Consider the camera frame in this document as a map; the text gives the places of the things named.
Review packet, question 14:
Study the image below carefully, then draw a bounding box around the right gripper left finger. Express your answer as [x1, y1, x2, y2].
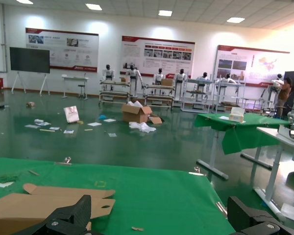
[13, 194, 93, 235]

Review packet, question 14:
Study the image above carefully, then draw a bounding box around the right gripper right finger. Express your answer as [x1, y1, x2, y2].
[227, 195, 294, 235]

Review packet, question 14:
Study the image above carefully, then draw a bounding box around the open brown cardboard box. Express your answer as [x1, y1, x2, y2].
[0, 183, 116, 235]

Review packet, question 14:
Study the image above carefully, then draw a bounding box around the white tissue box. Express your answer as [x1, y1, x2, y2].
[229, 107, 246, 123]

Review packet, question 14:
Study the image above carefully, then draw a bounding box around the white table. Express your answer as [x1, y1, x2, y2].
[253, 126, 294, 218]

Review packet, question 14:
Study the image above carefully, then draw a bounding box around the green tablecloth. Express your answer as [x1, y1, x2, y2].
[0, 156, 237, 235]

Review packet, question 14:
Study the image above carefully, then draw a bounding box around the green cloth on table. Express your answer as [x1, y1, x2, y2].
[194, 112, 291, 155]

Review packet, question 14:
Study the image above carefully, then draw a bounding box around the white paper bag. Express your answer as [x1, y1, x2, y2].
[63, 106, 80, 124]

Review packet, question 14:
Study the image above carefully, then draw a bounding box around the white packing wrap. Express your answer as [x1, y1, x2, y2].
[128, 121, 157, 134]

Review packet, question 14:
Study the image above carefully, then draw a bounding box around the cardboard carton with flaps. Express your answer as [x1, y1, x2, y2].
[121, 99, 163, 125]

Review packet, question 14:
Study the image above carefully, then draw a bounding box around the person in brown shirt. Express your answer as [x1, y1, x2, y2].
[276, 77, 293, 118]

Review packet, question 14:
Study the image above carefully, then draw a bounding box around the metal shelf rack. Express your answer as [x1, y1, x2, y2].
[214, 82, 245, 113]
[180, 78, 214, 114]

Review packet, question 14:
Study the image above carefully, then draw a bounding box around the white humanoid robot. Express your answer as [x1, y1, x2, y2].
[196, 72, 213, 87]
[102, 64, 116, 91]
[152, 68, 166, 96]
[125, 65, 144, 98]
[173, 69, 188, 101]
[217, 73, 237, 86]
[269, 73, 285, 108]

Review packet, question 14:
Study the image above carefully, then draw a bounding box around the white desk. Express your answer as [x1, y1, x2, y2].
[61, 74, 90, 100]

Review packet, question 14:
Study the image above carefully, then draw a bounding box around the black display on stand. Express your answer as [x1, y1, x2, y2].
[9, 47, 51, 96]

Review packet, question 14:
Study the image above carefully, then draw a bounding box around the white table frame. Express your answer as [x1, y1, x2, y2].
[197, 129, 272, 181]

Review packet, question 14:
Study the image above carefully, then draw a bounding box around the pipe frame rack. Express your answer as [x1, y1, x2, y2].
[143, 84, 175, 108]
[99, 79, 133, 105]

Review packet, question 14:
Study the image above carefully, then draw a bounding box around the wall board with map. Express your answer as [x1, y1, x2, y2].
[214, 45, 291, 88]

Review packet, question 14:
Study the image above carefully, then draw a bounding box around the wall information board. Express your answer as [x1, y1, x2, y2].
[122, 35, 196, 78]
[25, 27, 99, 73]

